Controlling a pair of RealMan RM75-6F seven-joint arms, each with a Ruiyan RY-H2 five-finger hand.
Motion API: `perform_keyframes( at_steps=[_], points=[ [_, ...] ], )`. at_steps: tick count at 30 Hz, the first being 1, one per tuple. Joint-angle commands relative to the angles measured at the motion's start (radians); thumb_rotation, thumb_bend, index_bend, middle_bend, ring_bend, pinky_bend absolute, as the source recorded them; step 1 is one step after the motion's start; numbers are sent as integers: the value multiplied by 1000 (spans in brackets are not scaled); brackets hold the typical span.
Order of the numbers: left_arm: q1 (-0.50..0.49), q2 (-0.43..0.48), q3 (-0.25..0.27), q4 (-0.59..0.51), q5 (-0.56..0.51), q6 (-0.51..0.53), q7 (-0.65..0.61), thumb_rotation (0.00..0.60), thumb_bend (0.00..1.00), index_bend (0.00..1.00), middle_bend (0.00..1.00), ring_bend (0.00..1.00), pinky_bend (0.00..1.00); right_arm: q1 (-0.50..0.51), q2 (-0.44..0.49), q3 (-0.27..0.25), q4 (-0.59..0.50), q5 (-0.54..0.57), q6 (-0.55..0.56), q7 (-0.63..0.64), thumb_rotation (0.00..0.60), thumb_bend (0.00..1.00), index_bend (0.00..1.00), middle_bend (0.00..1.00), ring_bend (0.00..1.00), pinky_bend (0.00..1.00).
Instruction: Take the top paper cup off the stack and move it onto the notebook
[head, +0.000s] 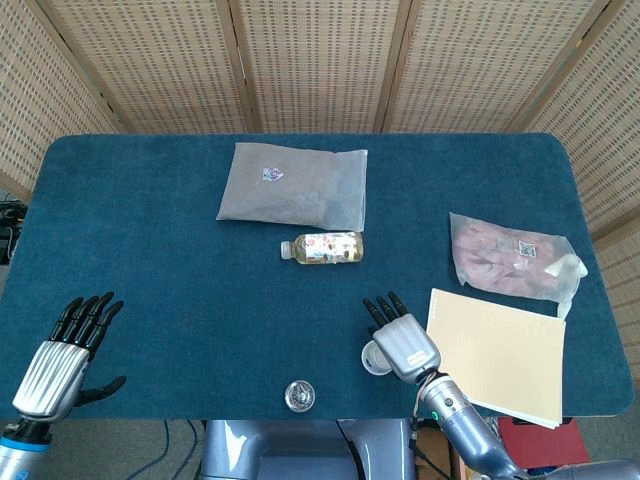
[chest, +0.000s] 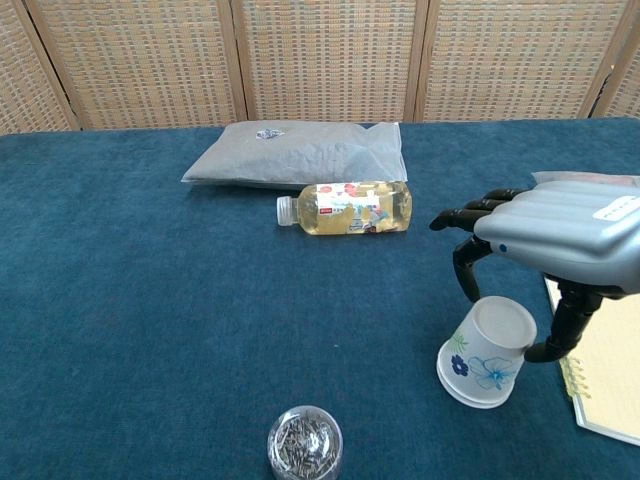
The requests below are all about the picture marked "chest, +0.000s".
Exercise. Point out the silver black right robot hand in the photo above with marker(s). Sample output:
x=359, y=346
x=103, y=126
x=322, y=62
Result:
x=565, y=225

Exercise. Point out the pinkish frosted plastic bag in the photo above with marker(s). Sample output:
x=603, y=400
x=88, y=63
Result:
x=575, y=176

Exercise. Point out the yellow spiral notebook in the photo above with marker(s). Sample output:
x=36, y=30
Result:
x=610, y=380

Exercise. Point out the clear bottle with yellow liquid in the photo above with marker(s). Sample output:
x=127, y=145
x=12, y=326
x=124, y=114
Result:
x=360, y=210

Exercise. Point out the grey frosted plastic bag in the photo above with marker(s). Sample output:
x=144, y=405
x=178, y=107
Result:
x=300, y=155

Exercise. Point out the woven wooden folding screen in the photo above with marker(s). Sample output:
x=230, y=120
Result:
x=330, y=60

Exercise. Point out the clear jar of metal clips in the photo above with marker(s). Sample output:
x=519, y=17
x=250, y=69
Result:
x=305, y=442

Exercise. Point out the blue velvet tablecloth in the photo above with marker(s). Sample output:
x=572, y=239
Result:
x=150, y=300

